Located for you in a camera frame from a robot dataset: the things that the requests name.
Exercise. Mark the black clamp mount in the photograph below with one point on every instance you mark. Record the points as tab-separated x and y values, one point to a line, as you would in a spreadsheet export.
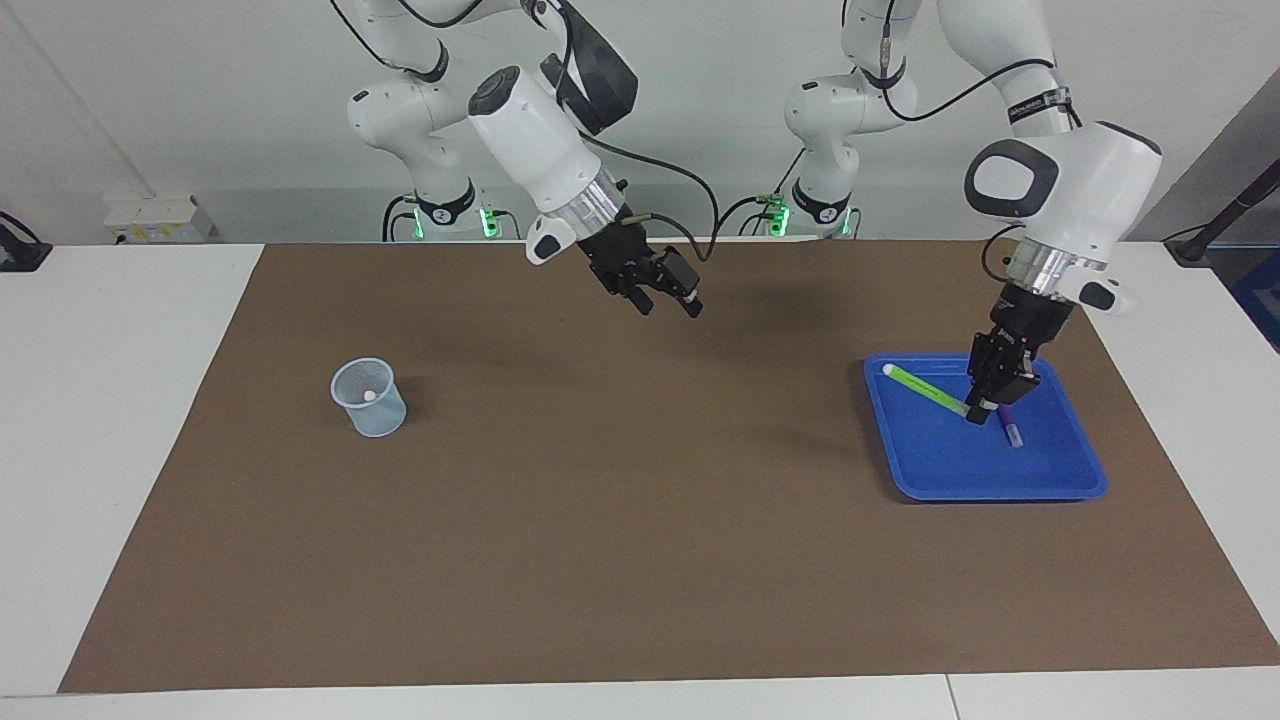
20	250

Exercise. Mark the green highlighter pen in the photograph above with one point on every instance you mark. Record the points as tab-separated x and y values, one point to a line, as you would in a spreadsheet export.
925	389

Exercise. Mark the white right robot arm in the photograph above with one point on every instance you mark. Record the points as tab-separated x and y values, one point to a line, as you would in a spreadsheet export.
530	140

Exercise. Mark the blue crate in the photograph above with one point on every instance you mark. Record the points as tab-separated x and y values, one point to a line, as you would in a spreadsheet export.
1260	300

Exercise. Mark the black tripod pole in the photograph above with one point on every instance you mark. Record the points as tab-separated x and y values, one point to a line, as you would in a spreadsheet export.
1225	215

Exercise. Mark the translucent plastic cup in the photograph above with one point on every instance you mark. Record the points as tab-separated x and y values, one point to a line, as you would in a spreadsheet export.
375	420

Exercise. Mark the blue plastic tray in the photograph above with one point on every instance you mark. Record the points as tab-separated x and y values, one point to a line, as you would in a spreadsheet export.
1040	470

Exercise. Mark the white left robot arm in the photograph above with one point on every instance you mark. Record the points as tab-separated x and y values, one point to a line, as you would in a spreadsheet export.
1090	190

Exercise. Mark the purple highlighter pen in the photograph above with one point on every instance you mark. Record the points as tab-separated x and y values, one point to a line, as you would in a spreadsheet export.
1012	428

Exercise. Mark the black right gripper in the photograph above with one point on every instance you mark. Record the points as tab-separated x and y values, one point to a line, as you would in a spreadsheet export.
630	260

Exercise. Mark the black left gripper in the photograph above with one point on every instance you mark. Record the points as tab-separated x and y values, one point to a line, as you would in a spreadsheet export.
1030	320

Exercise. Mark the brown table mat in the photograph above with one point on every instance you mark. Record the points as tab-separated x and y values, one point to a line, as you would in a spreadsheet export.
640	550

